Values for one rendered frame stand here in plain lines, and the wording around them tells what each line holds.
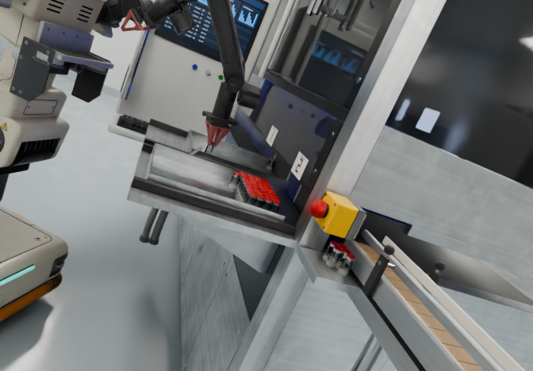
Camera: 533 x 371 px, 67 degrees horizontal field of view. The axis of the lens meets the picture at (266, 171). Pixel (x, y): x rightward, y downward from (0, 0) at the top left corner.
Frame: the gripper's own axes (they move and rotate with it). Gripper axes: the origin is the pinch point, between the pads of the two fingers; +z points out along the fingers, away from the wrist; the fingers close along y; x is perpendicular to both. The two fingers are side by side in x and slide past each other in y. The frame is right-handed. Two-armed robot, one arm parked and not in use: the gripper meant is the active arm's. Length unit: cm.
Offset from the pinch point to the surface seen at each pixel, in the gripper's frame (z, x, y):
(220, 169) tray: 3.2, -14.5, -1.5
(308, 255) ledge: 6, -55, 7
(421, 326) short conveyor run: 0, -83, 10
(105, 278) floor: 94, 55, -9
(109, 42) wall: 32, 519, 27
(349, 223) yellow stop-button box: -6, -60, 10
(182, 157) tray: 2.4, -11.6, -12.4
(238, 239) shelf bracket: 12.9, -37.5, -1.6
